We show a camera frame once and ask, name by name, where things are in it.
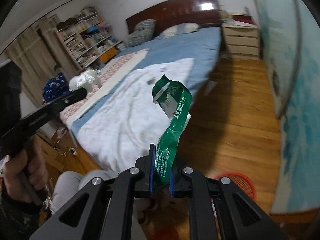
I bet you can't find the white tissue ball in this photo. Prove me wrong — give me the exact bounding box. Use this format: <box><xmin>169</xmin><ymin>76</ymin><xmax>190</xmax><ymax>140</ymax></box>
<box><xmin>68</xmin><ymin>69</ymin><xmax>102</xmax><ymax>92</ymax></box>

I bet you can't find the green plastic wrapper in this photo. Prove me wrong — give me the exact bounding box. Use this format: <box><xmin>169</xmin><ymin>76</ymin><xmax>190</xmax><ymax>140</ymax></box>
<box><xmin>152</xmin><ymin>75</ymin><xmax>193</xmax><ymax>185</ymax></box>

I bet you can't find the red plastic trash basket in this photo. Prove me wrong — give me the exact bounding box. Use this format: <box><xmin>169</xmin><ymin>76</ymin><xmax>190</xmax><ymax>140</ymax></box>
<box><xmin>214</xmin><ymin>172</ymin><xmax>256</xmax><ymax>201</ymax></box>

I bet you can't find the person's left hand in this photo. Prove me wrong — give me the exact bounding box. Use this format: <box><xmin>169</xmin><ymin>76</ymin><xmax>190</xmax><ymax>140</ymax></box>
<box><xmin>3</xmin><ymin>135</ymin><xmax>48</xmax><ymax>203</ymax></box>

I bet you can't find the blue star patterned bag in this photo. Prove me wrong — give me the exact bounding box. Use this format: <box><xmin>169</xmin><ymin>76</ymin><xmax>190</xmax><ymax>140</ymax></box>
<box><xmin>42</xmin><ymin>72</ymin><xmax>69</xmax><ymax>103</ymax></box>

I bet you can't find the grey trousers leg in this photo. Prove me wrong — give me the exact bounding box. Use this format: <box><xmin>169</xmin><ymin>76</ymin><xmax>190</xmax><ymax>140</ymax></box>
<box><xmin>49</xmin><ymin>169</ymin><xmax>141</xmax><ymax>240</ymax></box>

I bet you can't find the white power strip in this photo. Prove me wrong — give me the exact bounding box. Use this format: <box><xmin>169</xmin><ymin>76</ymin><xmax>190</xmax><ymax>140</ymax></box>
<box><xmin>68</xmin><ymin>147</ymin><xmax>77</xmax><ymax>156</ymax></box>

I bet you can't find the beige curtain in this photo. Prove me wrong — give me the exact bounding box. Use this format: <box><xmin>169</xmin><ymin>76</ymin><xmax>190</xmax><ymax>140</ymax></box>
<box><xmin>4</xmin><ymin>17</ymin><xmax>78</xmax><ymax>107</ymax></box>

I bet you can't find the pink patterned folded quilt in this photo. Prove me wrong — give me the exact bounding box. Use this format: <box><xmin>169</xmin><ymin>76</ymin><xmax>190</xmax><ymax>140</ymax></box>
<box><xmin>60</xmin><ymin>48</ymin><xmax>149</xmax><ymax>129</ymax></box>

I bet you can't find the white pink patterned blanket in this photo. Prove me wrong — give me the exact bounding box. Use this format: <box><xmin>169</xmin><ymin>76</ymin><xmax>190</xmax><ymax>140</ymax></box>
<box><xmin>77</xmin><ymin>58</ymin><xmax>195</xmax><ymax>174</ymax></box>

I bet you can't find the white bookshelf with books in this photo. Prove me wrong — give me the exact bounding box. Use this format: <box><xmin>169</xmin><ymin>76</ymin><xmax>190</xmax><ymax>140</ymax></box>
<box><xmin>56</xmin><ymin>6</ymin><xmax>126</xmax><ymax>70</ymax></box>

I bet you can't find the grey striped pillow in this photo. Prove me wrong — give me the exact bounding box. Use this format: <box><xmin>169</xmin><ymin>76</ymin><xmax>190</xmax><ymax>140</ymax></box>
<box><xmin>128</xmin><ymin>19</ymin><xmax>156</xmax><ymax>47</ymax></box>

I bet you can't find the white blue flat pillow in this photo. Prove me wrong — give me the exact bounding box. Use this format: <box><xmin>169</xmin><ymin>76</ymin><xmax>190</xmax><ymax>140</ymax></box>
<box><xmin>159</xmin><ymin>22</ymin><xmax>200</xmax><ymax>38</ymax></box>

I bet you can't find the blue bed sheet mattress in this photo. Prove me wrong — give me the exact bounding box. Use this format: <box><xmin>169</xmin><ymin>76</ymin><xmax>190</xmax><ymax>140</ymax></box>
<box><xmin>71</xmin><ymin>27</ymin><xmax>221</xmax><ymax>142</ymax></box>

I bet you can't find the cream drawer nightstand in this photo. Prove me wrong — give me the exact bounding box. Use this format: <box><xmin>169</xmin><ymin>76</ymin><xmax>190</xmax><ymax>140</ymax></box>
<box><xmin>222</xmin><ymin>23</ymin><xmax>260</xmax><ymax>61</ymax></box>

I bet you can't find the dark red wooden headboard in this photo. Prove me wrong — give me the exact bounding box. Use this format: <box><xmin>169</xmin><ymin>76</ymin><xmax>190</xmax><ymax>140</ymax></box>
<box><xmin>126</xmin><ymin>0</ymin><xmax>222</xmax><ymax>37</ymax></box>

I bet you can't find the blue floral sliding wardrobe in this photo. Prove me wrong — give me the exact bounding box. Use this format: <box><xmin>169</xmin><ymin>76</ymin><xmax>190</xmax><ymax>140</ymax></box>
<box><xmin>255</xmin><ymin>0</ymin><xmax>319</xmax><ymax>214</ymax></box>

